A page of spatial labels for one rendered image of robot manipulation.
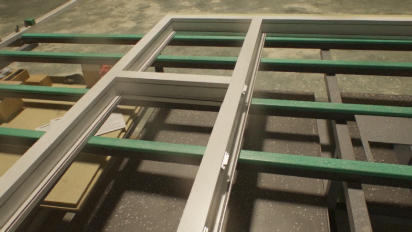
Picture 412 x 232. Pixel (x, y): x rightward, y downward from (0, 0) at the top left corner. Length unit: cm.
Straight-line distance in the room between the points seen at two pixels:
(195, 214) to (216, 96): 46
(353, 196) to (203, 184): 35
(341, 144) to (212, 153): 38
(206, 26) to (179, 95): 56
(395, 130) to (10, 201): 93
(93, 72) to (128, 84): 60
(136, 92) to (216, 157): 46
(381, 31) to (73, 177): 131
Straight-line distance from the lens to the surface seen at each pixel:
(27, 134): 103
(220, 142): 70
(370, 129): 93
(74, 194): 110
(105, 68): 153
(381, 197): 113
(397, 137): 92
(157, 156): 82
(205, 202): 58
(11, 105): 164
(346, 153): 87
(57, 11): 217
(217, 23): 145
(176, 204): 103
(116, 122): 134
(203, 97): 95
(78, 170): 118
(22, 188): 79
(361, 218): 74
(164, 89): 98
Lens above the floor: 139
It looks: 36 degrees down
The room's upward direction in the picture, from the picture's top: 5 degrees counter-clockwise
